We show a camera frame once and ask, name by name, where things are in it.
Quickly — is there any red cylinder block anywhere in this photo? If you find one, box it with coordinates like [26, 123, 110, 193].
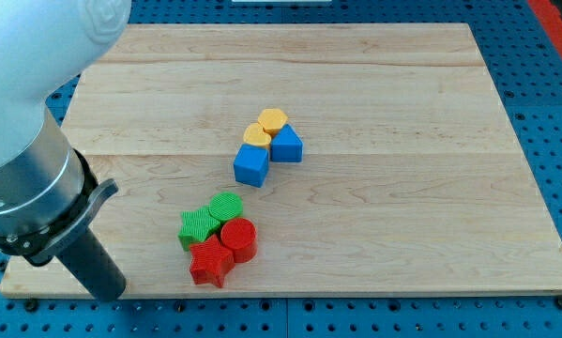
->
[220, 218, 258, 263]

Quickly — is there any red orange floor mat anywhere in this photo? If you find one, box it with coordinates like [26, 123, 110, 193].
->
[526, 0, 562, 88]

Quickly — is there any red star block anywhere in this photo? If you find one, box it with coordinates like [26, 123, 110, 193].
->
[190, 235, 235, 288]

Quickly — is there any yellow heart block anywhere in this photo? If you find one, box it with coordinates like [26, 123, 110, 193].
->
[243, 123, 272, 149]

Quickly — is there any light wooden board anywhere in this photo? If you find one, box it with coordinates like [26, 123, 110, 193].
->
[0, 23, 562, 300]

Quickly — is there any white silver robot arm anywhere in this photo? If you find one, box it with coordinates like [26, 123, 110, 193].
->
[0, 0, 131, 255]

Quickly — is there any green star block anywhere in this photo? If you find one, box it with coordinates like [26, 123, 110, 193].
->
[177, 206, 221, 252]

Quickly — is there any green cylinder block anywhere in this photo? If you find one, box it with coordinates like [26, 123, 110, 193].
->
[209, 192, 243, 223]

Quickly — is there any yellow hexagon block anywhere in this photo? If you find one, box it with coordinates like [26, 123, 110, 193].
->
[257, 108, 288, 137]

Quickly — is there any blue cube block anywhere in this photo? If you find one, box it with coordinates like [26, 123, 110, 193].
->
[233, 144, 269, 188]

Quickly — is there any blue triangular block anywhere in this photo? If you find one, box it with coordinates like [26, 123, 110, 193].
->
[270, 125, 303, 162]

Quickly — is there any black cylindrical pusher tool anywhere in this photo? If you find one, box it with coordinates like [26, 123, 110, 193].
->
[24, 178, 128, 302]

